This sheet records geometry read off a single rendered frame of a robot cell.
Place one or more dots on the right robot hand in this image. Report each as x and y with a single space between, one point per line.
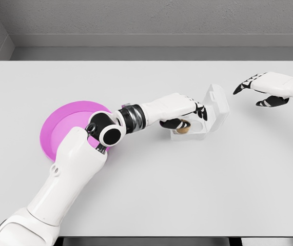
269 85

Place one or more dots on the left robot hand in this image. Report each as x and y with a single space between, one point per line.
177 106

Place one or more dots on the brown egg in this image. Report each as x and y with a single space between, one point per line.
182 129

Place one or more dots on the clear plastic egg box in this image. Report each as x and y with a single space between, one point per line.
210 110

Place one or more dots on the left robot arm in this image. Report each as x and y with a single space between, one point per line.
69 164

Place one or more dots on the pink round plate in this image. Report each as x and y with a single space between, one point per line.
59 123

